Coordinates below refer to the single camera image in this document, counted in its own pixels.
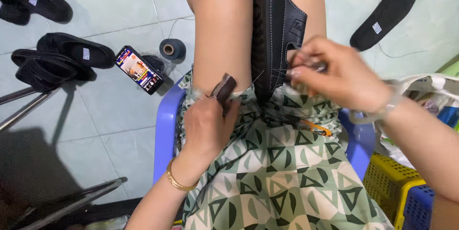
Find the person's left hand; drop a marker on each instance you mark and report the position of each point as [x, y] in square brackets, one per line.
[206, 133]

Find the person's right hand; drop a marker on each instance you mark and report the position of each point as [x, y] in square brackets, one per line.
[344, 79]

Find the person's right fingers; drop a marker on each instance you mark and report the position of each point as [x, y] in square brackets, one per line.
[304, 68]

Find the silver sewing needle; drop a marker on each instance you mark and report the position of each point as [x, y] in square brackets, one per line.
[283, 69]

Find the black leather stitched shoe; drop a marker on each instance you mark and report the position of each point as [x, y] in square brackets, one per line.
[274, 25]

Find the translucent pale bangle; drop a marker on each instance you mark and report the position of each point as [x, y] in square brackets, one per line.
[373, 113]

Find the person's left leg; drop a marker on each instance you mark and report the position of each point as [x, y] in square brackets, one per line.
[222, 29]

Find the black insole with white label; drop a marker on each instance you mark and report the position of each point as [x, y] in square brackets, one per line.
[385, 15]

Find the green patterned dress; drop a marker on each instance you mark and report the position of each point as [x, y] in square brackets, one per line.
[283, 180]

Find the plastic bag with contents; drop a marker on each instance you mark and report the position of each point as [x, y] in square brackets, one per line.
[426, 90]

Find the grey thread spool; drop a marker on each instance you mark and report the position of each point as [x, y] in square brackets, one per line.
[172, 48]

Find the yellow plastic basket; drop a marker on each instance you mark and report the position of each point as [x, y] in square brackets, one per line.
[389, 183]

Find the green object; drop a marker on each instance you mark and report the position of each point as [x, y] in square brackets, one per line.
[450, 67]

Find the blue plastic chair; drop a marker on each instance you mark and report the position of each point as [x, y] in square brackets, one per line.
[166, 126]

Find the crumpled black plastic wrap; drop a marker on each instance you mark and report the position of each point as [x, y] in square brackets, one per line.
[155, 63]

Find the black smartphone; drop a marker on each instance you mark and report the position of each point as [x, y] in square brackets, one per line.
[140, 69]

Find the blue plastic basket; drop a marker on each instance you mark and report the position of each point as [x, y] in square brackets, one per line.
[417, 208]

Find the silver metal tube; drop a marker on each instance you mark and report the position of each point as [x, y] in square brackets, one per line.
[18, 94]
[25, 110]

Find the dark metal folding frame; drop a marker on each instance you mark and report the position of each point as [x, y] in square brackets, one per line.
[71, 201]

